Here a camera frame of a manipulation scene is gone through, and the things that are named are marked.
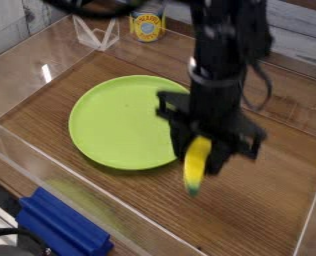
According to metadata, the blue plastic block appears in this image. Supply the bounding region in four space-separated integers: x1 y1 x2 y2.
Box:
17 187 114 256

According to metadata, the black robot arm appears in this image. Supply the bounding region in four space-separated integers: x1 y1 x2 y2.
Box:
157 0 273 175

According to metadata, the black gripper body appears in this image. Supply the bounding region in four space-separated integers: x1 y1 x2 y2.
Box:
156 72 267 159

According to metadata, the yellow toy banana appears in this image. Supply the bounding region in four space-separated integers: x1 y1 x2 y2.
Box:
184 136 212 196

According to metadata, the clear acrylic corner bracket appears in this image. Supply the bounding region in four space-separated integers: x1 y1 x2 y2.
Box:
73 15 120 52

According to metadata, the black cable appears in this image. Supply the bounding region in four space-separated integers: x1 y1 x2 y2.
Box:
0 228 46 256

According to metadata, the green round plate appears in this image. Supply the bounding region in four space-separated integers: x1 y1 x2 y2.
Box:
69 75 188 171

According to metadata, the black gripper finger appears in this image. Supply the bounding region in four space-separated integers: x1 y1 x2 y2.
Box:
169 120 194 161
206 141 235 175

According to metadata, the clear acrylic enclosure wall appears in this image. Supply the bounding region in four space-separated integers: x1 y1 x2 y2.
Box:
0 19 316 256

